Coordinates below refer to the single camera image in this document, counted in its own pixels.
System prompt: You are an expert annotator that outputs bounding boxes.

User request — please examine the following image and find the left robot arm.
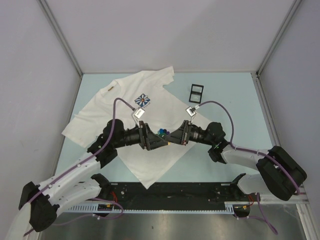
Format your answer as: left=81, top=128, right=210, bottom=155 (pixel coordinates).
left=5, top=118, right=168, bottom=240

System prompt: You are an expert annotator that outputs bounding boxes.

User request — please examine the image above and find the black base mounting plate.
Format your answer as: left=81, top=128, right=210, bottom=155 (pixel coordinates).
left=110, top=182, right=257, bottom=202

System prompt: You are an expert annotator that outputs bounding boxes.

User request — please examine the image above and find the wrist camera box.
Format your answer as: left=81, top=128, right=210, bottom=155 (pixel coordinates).
left=186, top=106, right=197, bottom=123
left=131, top=107, right=145, bottom=126

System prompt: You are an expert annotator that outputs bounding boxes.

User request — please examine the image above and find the aluminium front frame rail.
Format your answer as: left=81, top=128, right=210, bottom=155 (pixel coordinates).
left=260, top=186, right=309, bottom=205

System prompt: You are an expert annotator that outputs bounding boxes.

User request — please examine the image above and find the white t-shirt with daisy print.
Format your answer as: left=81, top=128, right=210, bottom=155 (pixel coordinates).
left=61, top=65, right=215, bottom=190

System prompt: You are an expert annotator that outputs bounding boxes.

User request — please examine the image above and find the grey slotted cable duct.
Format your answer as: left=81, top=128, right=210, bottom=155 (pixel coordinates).
left=65, top=201, right=234, bottom=215

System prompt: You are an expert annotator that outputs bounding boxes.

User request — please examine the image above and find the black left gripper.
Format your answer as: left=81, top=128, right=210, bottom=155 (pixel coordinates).
left=113, top=120, right=167, bottom=151

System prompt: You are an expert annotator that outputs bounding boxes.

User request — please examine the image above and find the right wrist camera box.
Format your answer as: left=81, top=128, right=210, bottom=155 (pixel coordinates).
left=186, top=106, right=197, bottom=123

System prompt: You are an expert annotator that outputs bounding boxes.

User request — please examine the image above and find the black open display box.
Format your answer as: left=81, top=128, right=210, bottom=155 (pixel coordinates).
left=188, top=84, right=204, bottom=104

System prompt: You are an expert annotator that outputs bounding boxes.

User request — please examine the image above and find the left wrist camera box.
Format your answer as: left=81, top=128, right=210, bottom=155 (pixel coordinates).
left=131, top=107, right=145, bottom=126

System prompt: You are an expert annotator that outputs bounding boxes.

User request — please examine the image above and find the rainbow plush flower brooch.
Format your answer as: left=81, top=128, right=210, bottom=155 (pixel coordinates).
left=156, top=128, right=170, bottom=140

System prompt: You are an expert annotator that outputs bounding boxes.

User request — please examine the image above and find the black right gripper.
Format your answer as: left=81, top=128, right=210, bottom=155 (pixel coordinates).
left=163, top=120, right=215, bottom=146

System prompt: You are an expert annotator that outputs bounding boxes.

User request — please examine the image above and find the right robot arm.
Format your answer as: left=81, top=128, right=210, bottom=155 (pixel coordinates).
left=165, top=120, right=307, bottom=201

